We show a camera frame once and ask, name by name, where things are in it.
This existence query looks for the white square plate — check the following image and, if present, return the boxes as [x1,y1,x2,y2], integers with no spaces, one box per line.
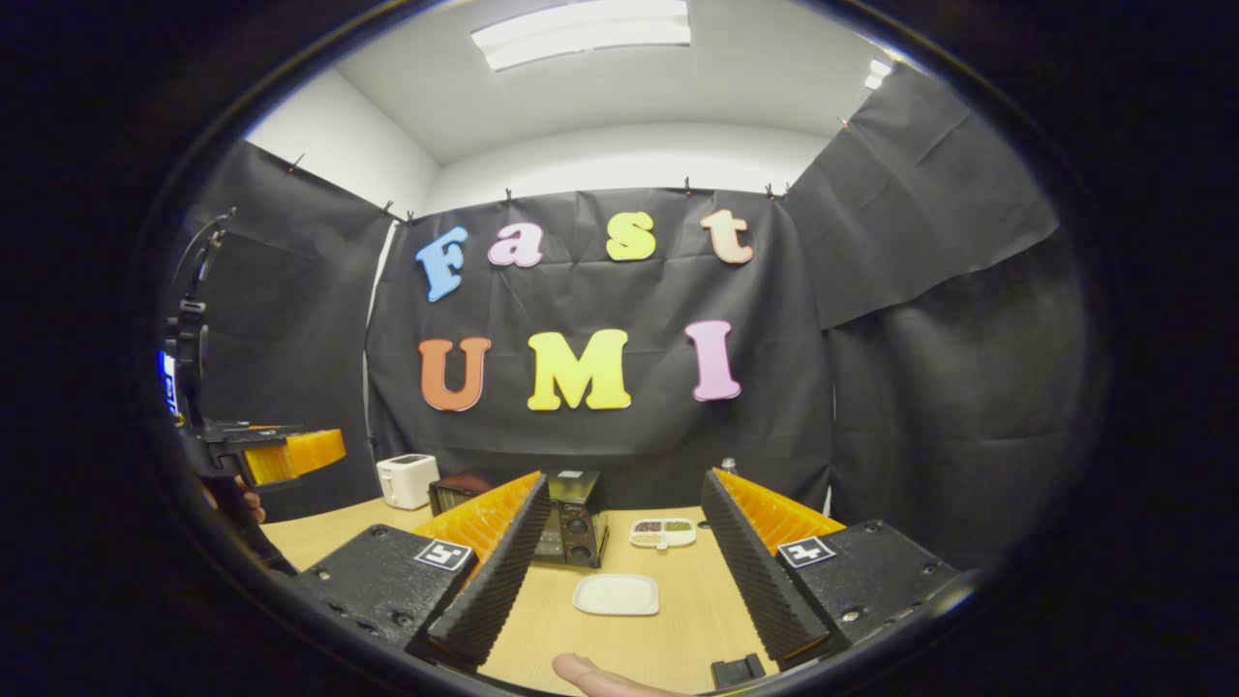
[572,573,661,617]

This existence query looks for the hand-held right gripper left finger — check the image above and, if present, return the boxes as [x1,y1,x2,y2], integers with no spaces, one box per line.
[290,470,553,674]

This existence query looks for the white toaster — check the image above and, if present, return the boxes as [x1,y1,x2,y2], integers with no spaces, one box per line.
[376,453,440,511]

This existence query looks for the long ceiling light panel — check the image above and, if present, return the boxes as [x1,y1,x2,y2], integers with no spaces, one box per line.
[471,0,692,72]

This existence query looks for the black electric oven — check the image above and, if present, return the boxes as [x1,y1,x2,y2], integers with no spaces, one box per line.
[429,470,610,569]

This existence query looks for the white divided dish with grains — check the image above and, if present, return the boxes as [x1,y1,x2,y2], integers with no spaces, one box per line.
[628,518,697,551]

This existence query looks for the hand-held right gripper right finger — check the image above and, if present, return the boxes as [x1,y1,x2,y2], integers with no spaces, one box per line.
[701,467,974,677]

